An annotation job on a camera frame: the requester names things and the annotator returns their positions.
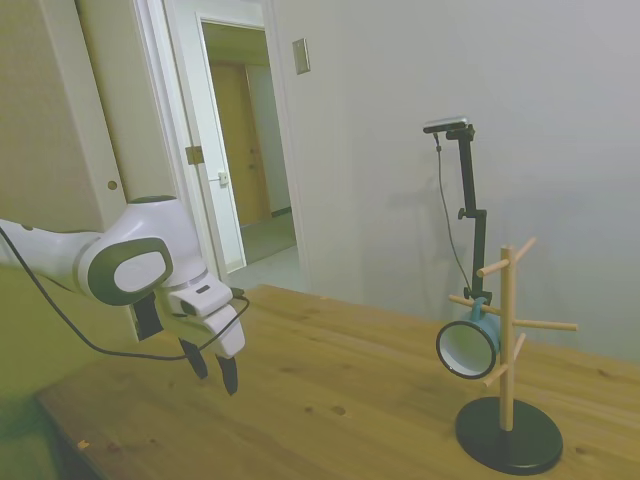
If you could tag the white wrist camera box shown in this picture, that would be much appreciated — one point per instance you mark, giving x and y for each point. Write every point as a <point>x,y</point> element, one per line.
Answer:
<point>200,299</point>

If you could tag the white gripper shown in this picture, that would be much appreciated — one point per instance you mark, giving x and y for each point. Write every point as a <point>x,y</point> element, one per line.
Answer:
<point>227,335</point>

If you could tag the grey exterior camera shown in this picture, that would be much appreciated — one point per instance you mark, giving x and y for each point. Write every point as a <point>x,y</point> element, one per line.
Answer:
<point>447,123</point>

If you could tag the white open door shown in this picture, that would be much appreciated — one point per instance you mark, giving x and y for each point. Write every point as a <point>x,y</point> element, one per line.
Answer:
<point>220,150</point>

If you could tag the grey wall switch plate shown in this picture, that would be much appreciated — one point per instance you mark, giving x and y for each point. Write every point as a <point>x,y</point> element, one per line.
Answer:
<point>301,56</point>

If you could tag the brown wooden hallway door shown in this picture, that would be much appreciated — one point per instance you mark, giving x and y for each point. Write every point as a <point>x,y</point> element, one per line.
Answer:
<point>235,140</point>

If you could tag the blue enamel mug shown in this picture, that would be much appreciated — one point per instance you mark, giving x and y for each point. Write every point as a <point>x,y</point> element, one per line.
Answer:
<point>465,347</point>

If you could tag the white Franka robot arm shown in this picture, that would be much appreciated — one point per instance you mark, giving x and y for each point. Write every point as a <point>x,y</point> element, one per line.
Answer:
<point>60,245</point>

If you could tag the wooden mug tree stand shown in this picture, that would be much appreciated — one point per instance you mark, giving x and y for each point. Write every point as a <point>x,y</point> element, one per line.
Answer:
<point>510,440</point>

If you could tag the black jointed camera stand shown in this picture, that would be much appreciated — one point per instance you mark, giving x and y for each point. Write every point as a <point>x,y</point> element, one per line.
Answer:
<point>470,185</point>

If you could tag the brass door hinge plate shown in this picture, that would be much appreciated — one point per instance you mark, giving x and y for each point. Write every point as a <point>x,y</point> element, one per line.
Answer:
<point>194,155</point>

